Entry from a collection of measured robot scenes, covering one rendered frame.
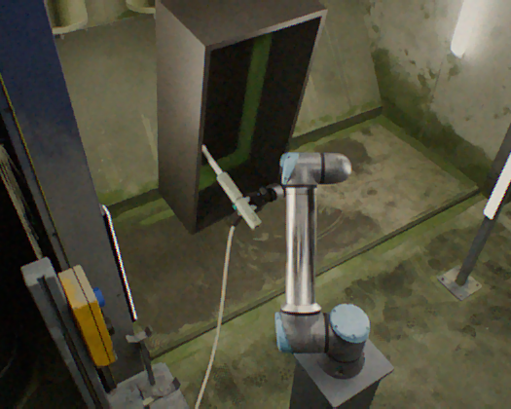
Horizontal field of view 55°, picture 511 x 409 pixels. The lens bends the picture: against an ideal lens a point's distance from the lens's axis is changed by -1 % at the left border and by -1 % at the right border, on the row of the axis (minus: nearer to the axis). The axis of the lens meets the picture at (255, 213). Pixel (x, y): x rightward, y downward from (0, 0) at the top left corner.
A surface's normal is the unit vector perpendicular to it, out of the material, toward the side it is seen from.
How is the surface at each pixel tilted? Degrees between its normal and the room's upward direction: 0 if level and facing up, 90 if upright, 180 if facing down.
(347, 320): 5
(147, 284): 0
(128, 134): 57
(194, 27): 12
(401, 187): 0
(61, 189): 90
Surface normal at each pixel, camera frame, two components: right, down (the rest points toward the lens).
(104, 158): 0.45, 0.11
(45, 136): 0.53, 0.59
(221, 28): 0.14, -0.59
